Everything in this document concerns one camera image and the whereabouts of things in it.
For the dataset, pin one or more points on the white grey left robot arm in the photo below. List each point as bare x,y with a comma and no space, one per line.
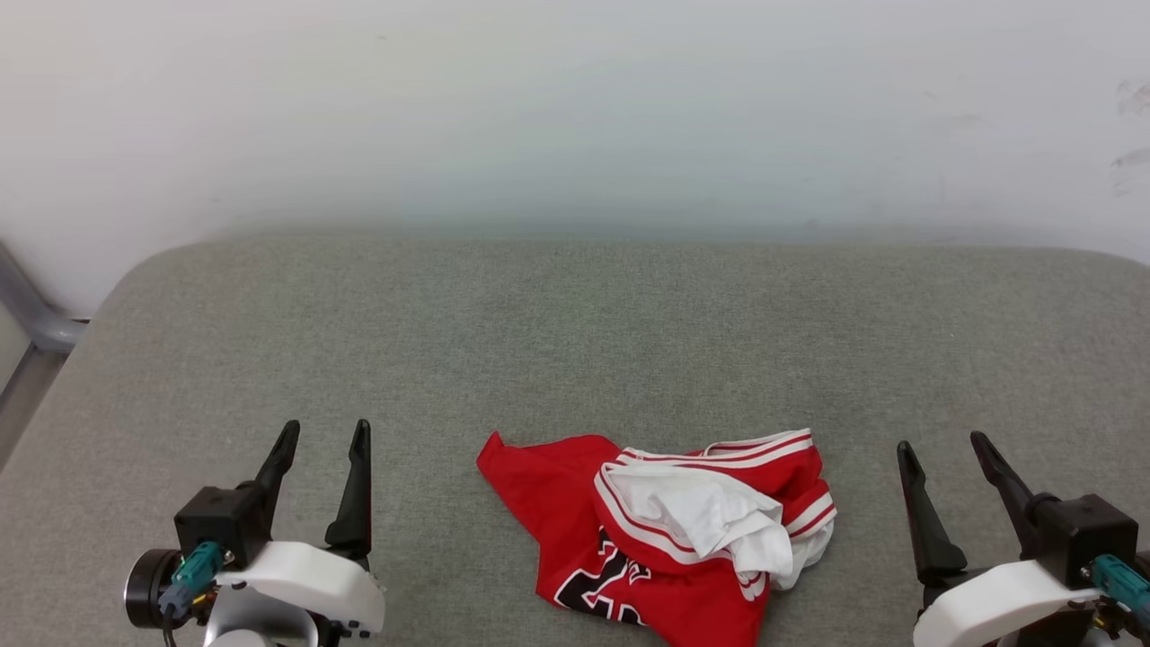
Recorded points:
252,620

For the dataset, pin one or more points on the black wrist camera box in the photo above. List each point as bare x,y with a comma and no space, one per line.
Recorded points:
220,521
1078,535

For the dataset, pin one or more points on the teal left camera connector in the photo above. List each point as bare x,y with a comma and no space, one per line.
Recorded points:
199,566

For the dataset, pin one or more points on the black cylinder on left gripper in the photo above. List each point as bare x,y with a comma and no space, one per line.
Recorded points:
144,589

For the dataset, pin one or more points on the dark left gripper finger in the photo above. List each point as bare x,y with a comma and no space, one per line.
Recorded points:
280,463
357,503

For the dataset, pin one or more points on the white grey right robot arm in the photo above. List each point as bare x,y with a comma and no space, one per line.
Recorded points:
1056,631

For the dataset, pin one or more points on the red white basketball jersey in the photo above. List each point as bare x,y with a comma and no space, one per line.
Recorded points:
539,485

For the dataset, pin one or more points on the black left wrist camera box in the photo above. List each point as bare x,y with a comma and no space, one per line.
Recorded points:
220,521

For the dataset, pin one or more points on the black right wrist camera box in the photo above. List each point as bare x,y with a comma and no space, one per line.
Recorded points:
1078,535

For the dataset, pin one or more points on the teal camera connector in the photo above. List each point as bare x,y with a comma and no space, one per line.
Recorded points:
1119,580
199,566

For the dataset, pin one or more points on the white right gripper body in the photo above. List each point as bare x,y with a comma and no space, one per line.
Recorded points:
979,602

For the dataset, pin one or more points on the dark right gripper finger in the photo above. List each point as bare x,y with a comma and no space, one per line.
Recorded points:
1006,481
925,530

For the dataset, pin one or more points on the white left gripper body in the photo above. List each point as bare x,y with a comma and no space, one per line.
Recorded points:
314,575

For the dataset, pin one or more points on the teal right camera connector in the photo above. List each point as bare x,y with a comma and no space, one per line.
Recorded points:
1119,580

